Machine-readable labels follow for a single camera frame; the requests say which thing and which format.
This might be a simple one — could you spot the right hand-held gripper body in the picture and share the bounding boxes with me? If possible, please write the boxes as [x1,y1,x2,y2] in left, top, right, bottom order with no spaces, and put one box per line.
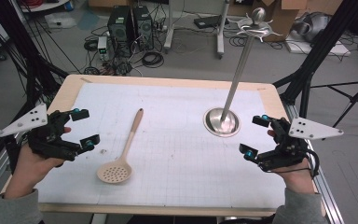
[255,116,345,173]

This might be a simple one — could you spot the beige slotted spoon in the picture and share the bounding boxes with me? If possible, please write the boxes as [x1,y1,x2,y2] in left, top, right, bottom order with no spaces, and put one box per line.
[96,107,145,185]

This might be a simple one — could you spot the white grid mat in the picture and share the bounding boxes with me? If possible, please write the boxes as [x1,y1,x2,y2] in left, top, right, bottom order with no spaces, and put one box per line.
[34,82,288,209]

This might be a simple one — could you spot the flat black device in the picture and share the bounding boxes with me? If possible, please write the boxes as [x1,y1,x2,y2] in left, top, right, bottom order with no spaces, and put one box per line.
[193,14,229,30]

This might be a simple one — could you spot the person's left hand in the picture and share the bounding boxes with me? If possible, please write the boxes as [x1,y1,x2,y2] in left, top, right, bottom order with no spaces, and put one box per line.
[4,125,73,200]

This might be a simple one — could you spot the white round table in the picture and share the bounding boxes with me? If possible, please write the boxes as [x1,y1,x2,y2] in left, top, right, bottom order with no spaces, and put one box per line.
[18,0,72,13]

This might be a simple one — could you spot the black frame posts with cables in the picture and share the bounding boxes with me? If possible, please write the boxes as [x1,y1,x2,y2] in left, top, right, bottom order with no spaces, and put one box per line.
[0,0,70,111]

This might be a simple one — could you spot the black tripod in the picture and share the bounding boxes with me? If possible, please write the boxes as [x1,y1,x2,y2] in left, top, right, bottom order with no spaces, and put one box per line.
[310,74,358,129]

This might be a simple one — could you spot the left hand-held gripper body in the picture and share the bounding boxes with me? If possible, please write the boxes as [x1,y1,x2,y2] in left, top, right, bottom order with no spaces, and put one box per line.
[0,103,83,162]

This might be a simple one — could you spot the grey bench power supply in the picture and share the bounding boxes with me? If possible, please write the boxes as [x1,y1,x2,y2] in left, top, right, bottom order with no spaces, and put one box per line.
[97,35,110,61]

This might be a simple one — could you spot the black coiled cable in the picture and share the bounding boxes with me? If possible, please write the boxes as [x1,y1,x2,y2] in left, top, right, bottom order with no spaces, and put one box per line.
[141,50,165,69]

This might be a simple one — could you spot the large cardboard box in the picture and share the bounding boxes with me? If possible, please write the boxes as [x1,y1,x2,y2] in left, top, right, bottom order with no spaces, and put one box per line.
[251,0,309,43]

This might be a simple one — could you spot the black computer tower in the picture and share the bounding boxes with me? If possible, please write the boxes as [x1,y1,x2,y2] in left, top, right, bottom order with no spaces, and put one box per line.
[132,5,155,51]
[106,5,135,59]

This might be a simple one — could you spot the person's right hand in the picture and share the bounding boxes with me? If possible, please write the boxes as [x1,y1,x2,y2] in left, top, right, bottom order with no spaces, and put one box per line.
[267,130,317,196]

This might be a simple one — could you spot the metal utensil stand with hooks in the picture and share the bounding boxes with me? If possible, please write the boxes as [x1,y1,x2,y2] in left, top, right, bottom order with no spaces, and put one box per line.
[202,7,283,138]

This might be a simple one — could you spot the grey bag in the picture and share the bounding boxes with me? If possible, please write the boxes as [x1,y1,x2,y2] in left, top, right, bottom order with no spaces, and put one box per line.
[293,11,332,43]

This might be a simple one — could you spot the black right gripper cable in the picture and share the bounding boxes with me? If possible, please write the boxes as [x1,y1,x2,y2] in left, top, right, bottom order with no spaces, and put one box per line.
[259,148,322,179]

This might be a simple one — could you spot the black frame post with braces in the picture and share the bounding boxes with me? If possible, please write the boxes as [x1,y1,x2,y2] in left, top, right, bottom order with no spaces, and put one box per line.
[272,0,358,119]

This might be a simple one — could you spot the white foam board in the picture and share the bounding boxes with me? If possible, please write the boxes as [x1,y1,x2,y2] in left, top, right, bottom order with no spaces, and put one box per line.
[284,38,352,58]

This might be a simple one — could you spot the white mobile stand base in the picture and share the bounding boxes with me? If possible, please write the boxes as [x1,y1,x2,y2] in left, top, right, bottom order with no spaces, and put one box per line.
[163,0,231,60]

